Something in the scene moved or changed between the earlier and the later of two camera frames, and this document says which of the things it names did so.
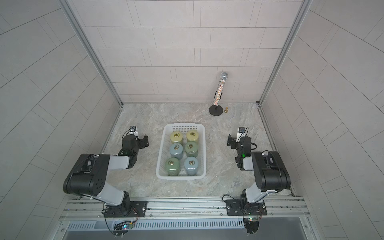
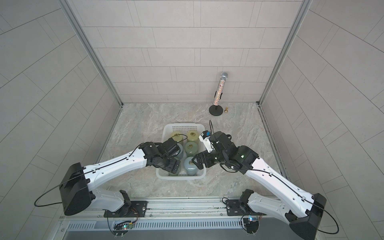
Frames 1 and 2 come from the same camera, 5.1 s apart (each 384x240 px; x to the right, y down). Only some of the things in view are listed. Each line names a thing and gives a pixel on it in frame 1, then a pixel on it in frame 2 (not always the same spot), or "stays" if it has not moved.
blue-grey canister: x=191 y=164 stays
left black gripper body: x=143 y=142 to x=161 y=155
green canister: x=191 y=149 stays
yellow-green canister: x=192 y=135 stays
